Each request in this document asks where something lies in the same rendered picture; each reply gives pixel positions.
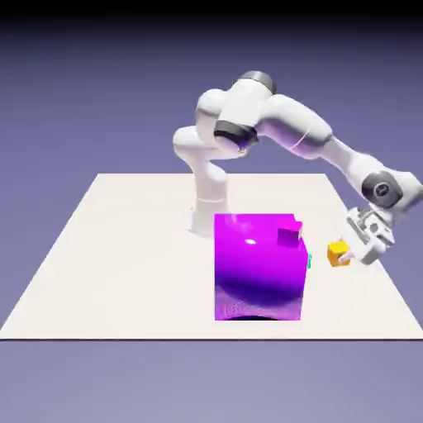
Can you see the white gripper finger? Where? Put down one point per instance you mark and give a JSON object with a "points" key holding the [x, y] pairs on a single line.
{"points": [[345, 258]]}

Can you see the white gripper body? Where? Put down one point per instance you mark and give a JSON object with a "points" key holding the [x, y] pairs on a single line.
{"points": [[363, 246]]}

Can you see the small yellow cube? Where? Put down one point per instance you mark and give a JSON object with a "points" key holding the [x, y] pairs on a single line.
{"points": [[335, 251]]}

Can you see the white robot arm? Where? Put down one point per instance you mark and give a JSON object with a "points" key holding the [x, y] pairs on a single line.
{"points": [[297, 122]]}

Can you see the small green cube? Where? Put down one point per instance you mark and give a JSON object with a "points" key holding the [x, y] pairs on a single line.
{"points": [[309, 261]]}

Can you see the small magenta cube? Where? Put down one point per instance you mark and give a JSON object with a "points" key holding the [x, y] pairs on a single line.
{"points": [[288, 236]]}

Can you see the large magenta box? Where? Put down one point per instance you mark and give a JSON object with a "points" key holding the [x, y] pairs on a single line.
{"points": [[254, 271]]}

